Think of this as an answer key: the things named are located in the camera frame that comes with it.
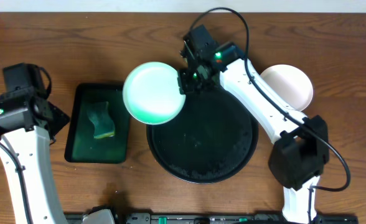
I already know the light green plate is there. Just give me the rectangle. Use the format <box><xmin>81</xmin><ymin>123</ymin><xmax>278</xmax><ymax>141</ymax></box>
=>
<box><xmin>123</xmin><ymin>62</ymin><xmax>186</xmax><ymax>125</ymax></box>

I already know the green scrubbing sponge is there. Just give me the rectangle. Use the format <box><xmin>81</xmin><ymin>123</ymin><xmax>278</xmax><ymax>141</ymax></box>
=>
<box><xmin>87</xmin><ymin>101</ymin><xmax>115</xmax><ymax>139</ymax></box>

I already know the white plate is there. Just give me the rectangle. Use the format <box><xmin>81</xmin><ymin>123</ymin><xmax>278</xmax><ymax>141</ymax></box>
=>
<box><xmin>260</xmin><ymin>64</ymin><xmax>314</xmax><ymax>111</ymax></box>

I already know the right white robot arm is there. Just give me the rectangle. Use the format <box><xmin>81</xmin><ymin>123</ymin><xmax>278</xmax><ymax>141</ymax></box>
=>
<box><xmin>178</xmin><ymin>26</ymin><xmax>329</xmax><ymax>223</ymax></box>

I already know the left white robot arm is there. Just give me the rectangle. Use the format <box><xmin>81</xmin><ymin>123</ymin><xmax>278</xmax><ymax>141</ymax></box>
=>
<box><xmin>0</xmin><ymin>63</ymin><xmax>116</xmax><ymax>223</ymax></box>

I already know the rectangular dark green tray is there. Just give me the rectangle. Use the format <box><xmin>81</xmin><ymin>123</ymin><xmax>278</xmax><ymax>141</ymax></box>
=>
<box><xmin>64</xmin><ymin>82</ymin><xmax>130</xmax><ymax>164</ymax></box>

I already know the round black tray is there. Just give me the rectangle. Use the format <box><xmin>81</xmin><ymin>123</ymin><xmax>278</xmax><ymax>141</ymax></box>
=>
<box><xmin>147</xmin><ymin>89</ymin><xmax>258</xmax><ymax>184</ymax></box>

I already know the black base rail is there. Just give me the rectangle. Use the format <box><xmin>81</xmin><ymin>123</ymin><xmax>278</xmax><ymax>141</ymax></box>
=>
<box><xmin>63</xmin><ymin>212</ymin><xmax>360</xmax><ymax>224</ymax></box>

